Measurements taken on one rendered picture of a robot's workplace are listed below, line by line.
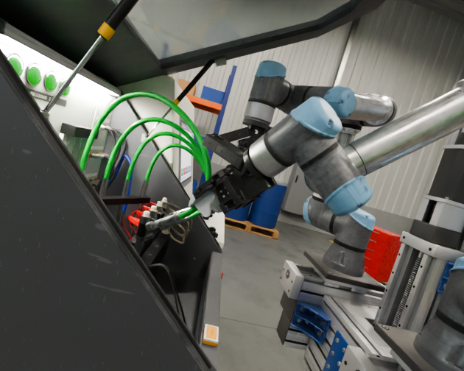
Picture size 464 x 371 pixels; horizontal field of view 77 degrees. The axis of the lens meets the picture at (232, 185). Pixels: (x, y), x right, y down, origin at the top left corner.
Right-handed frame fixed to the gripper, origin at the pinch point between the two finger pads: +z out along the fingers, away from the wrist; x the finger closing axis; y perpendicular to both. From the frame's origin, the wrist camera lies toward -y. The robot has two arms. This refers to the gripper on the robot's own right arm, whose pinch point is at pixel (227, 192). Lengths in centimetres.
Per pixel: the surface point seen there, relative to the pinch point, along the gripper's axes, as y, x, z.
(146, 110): -37, 37, -17
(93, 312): -16.8, -33.1, 20.5
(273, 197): 107, 469, 46
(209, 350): 4.2, -24.3, 28.3
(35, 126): -31.7, -33.2, -5.9
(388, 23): 294, 672, -430
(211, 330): 4.1, -19.7, 27.1
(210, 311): 3.6, -10.1, 28.3
